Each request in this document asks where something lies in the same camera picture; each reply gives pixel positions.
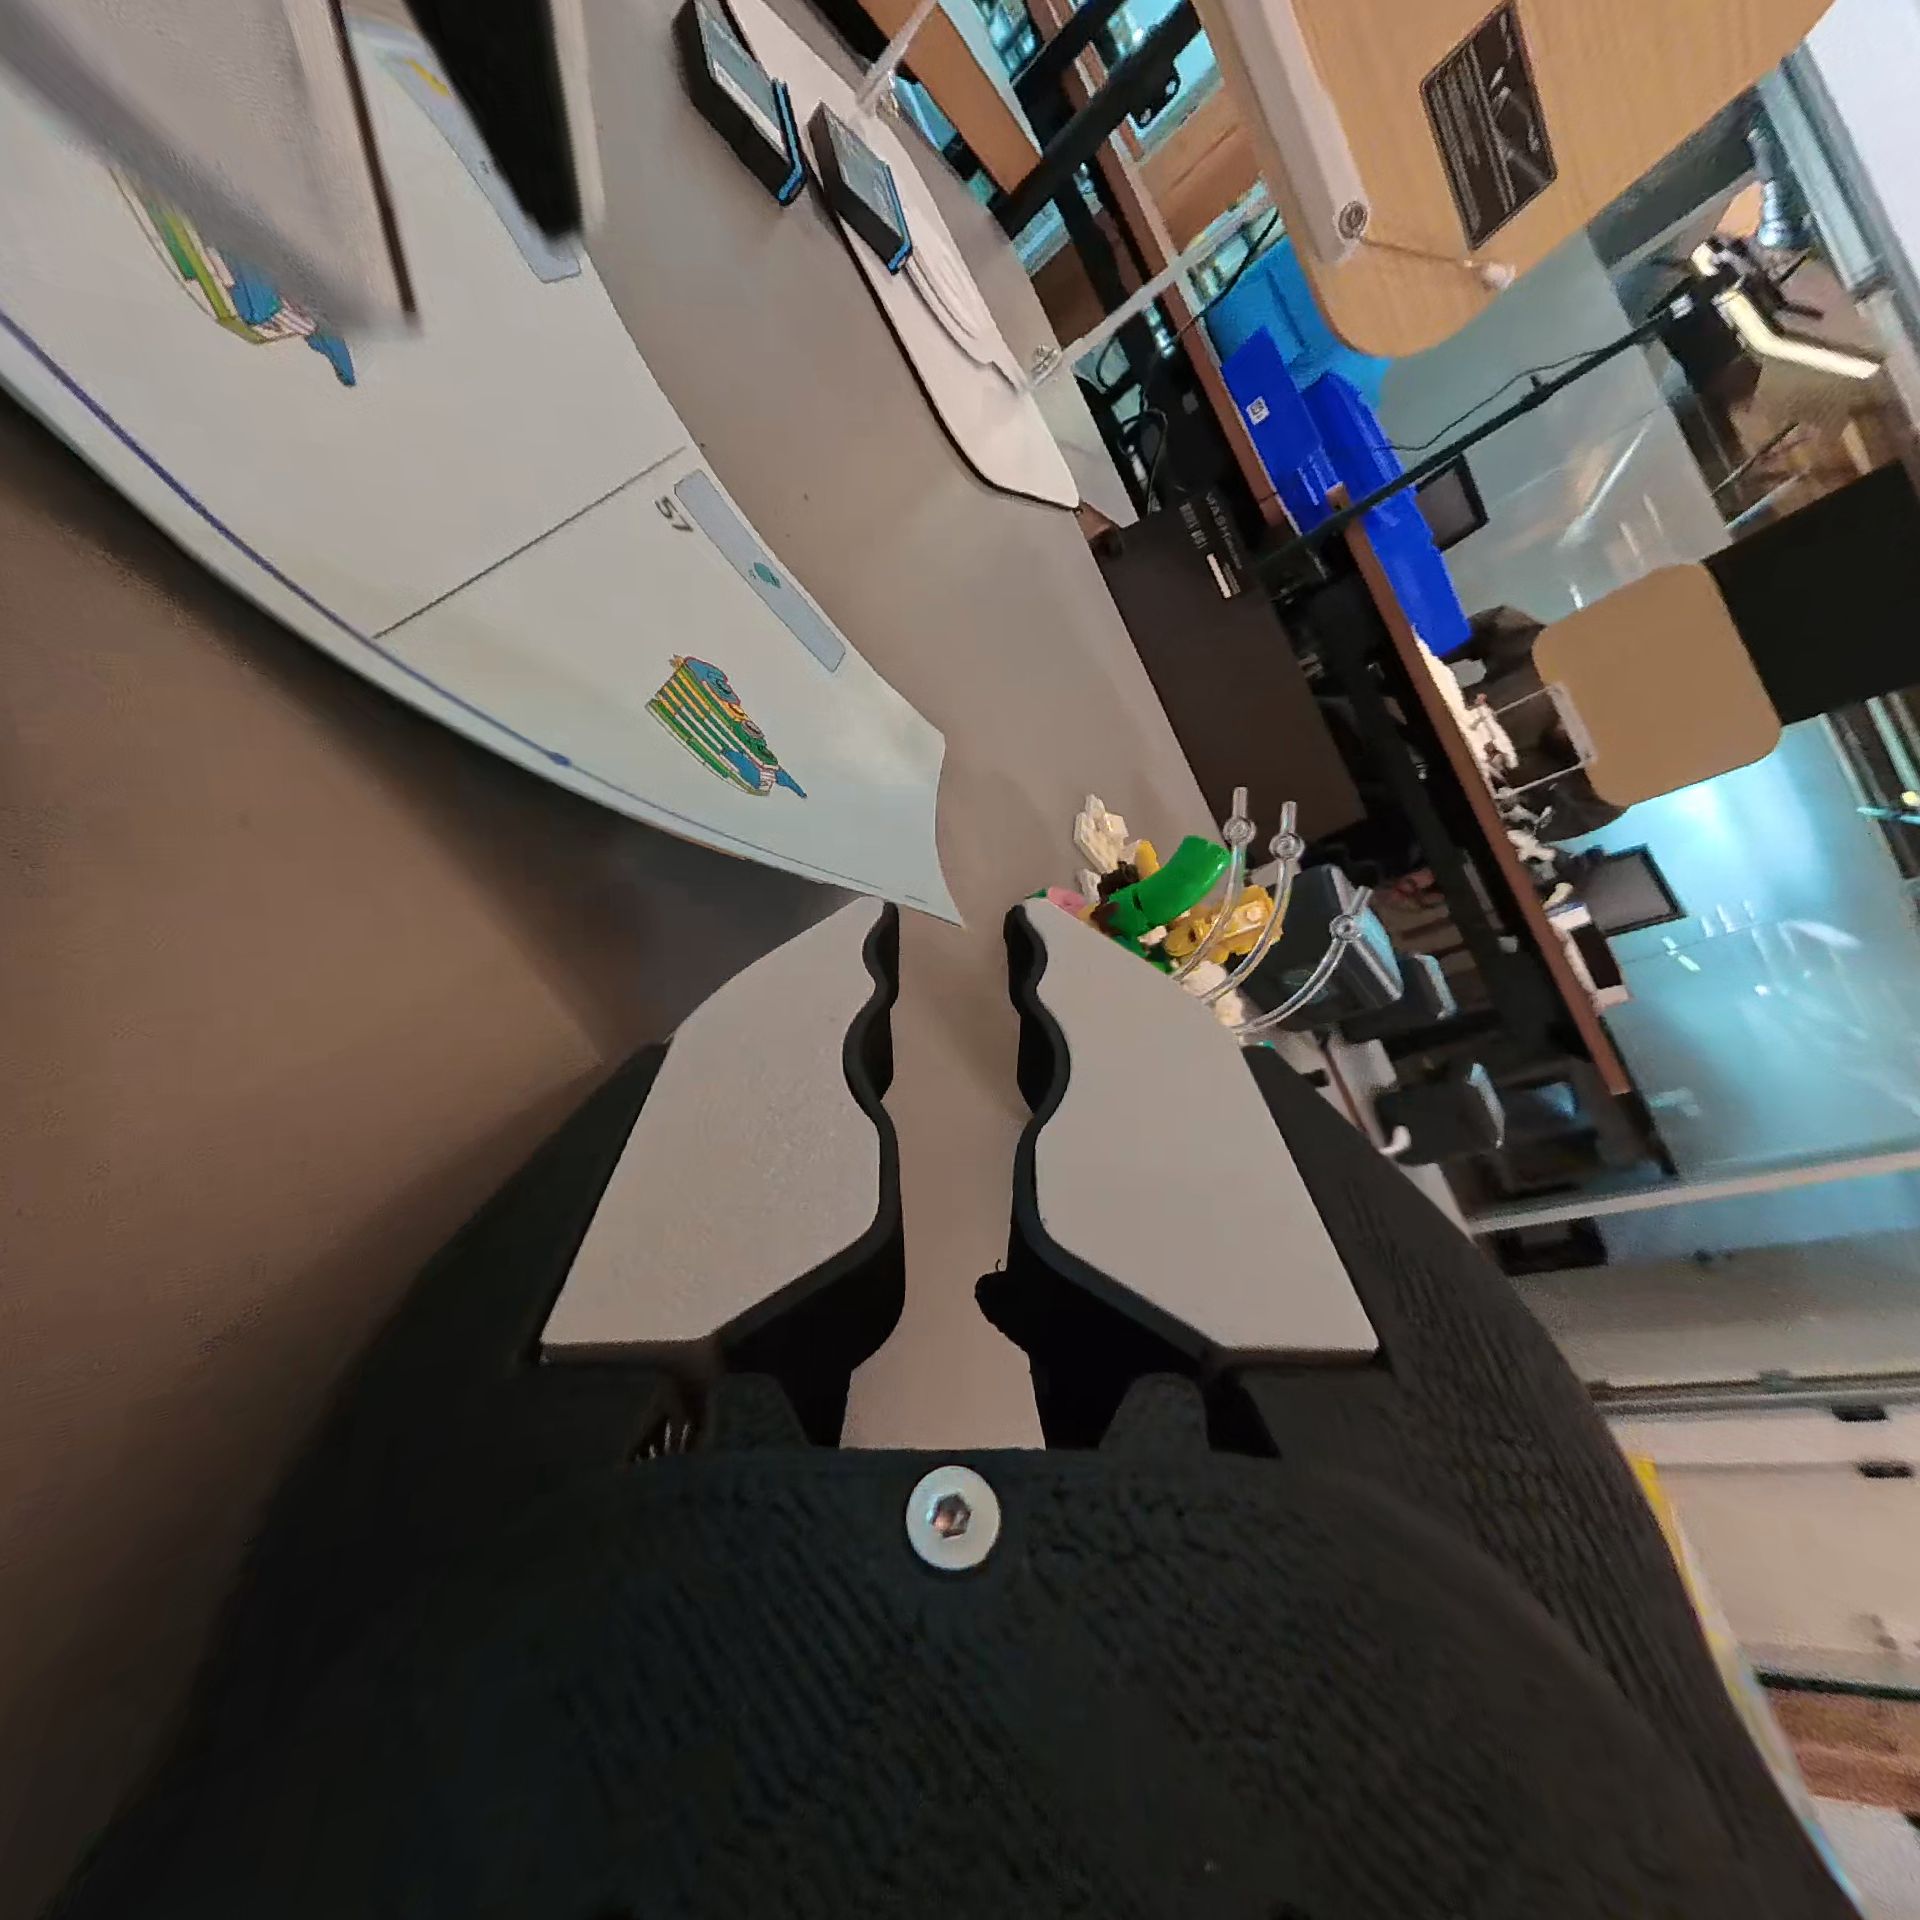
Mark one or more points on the wooden panel black label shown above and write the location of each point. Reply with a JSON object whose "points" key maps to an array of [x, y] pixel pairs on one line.
{"points": [[1650, 89]]}

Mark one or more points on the blue plastic bin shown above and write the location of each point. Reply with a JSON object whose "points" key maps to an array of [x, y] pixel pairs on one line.
{"points": [[1401, 557]]}

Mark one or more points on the black case white print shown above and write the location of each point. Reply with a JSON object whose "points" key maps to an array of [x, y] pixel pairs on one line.
{"points": [[1201, 675]]}

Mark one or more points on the white rounded mat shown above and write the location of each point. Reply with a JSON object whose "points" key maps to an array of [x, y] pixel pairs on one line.
{"points": [[991, 390]]}

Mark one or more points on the white instruction booklet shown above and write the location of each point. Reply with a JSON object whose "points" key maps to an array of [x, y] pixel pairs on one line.
{"points": [[450, 494]]}

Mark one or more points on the black stand pole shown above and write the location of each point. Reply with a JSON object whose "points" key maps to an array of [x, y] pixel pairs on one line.
{"points": [[1499, 428]]}

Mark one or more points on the black charger box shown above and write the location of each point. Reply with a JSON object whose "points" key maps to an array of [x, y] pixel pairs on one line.
{"points": [[1441, 1118], [1424, 997]]}

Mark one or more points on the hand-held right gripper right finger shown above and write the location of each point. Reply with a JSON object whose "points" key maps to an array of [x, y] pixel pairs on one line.
{"points": [[1184, 1185]]}

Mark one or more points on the clear acrylic box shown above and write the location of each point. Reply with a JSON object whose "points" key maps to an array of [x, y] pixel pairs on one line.
{"points": [[1529, 734]]}

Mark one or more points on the black power box green display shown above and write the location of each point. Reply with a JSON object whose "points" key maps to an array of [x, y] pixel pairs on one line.
{"points": [[1329, 901]]}

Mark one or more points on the blue bin white label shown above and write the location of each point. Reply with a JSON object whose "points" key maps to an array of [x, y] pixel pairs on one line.
{"points": [[1266, 405]]}

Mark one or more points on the grey desk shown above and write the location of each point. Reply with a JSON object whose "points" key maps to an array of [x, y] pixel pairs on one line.
{"points": [[299, 1126]]}

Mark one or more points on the green brick flower model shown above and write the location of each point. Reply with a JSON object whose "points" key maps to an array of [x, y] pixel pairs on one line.
{"points": [[1154, 901]]}

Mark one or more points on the black battery pack blue trim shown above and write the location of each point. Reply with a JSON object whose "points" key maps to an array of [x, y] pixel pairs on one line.
{"points": [[861, 188], [733, 99]]}

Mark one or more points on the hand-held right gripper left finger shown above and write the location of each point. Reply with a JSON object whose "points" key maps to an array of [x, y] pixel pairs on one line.
{"points": [[733, 1172]]}

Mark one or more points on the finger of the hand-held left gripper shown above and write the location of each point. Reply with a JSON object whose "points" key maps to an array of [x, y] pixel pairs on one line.
{"points": [[180, 149]]}

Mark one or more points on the black framed screen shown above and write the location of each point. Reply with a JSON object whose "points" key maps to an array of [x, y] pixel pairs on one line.
{"points": [[1451, 509], [1633, 892]]}

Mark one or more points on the clear curved plastic stem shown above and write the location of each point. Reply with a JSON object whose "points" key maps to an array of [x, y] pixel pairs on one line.
{"points": [[1348, 928], [1285, 852], [1236, 828]]}

